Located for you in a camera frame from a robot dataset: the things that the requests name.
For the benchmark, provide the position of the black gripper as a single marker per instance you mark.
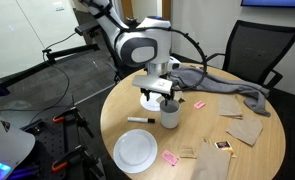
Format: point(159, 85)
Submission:
point(157, 93)

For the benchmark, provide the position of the white ceramic mug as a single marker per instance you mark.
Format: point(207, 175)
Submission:
point(169, 116)

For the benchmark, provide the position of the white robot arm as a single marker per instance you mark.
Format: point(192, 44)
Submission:
point(137, 43)

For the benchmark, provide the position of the small white plate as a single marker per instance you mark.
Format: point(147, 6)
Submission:
point(150, 106)

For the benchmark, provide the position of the white marker black cap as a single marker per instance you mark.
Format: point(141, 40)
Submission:
point(138, 119)

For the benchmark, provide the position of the large white plate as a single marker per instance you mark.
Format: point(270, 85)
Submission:
point(135, 151)

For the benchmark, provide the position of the brown sugar packet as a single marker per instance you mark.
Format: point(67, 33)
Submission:
point(187, 152)

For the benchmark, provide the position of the grey sweater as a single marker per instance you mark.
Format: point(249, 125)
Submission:
point(220, 85)

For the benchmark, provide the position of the red yellow sauce packet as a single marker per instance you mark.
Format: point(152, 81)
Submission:
point(225, 146)

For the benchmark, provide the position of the long brown paper napkin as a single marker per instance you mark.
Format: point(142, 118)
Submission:
point(210, 163)

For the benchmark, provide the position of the orange black clamp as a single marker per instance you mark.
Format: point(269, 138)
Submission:
point(73, 156)
point(70, 116)

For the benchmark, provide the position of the black tripod bar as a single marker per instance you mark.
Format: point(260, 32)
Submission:
point(70, 51)

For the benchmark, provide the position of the black mesh office chair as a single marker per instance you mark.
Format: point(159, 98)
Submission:
point(260, 50)

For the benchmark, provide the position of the grey device blue light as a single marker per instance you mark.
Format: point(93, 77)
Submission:
point(7, 143)

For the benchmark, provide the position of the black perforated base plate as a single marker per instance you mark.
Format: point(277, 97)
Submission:
point(47, 146)

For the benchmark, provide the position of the white wall switch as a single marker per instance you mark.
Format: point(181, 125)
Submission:
point(59, 6)

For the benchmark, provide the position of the wall television screen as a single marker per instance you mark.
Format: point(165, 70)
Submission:
point(273, 2)

